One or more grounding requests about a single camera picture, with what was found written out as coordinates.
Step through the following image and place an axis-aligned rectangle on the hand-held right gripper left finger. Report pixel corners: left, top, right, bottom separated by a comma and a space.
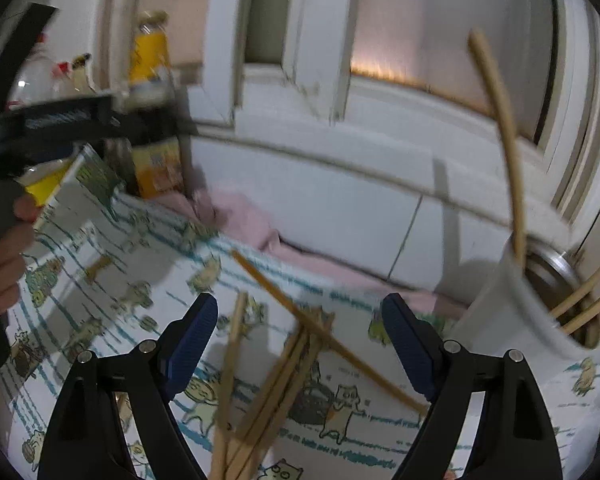
37, 292, 219, 480

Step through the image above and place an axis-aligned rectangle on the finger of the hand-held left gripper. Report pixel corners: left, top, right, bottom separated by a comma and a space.
0, 2, 60, 121
111, 107, 202, 148

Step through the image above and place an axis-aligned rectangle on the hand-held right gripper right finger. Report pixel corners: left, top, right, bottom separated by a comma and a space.
381, 293, 563, 480

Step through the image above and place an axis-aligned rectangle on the pile of wooden chopsticks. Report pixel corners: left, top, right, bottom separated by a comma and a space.
210, 249, 429, 480

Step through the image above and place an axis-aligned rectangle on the white steel-lined cup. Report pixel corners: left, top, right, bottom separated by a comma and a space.
450, 237, 600, 363

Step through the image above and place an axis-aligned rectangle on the person's left hand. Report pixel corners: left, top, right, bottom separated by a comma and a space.
0, 194, 39, 317

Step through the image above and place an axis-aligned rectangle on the clear bottle with orange cap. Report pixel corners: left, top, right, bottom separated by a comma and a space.
9, 35, 62, 107

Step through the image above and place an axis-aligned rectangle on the small dark shaker bottle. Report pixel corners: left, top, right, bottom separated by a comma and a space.
102, 141, 133, 188

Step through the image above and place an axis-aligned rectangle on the yellow bowl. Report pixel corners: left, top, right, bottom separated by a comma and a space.
21, 159, 77, 207

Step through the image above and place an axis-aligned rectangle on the bottle with black yellow cap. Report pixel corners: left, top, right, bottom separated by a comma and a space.
74, 52, 95, 92

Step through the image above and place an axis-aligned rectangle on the yellow label bottle gold cap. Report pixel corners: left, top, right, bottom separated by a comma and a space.
129, 10, 174, 87

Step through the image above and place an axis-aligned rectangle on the cat printed cloth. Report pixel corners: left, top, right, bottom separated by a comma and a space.
0, 145, 600, 480

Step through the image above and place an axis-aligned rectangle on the pink cloth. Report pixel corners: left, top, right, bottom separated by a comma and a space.
155, 185, 466, 317

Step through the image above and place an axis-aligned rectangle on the white framed frosted window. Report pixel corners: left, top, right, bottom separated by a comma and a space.
95, 0, 600, 221

